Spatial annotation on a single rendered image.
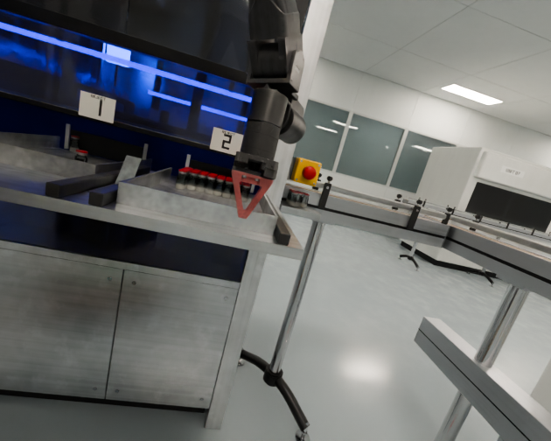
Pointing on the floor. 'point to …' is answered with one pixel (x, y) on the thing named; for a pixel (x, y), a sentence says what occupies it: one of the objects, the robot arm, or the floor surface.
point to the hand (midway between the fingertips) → (243, 213)
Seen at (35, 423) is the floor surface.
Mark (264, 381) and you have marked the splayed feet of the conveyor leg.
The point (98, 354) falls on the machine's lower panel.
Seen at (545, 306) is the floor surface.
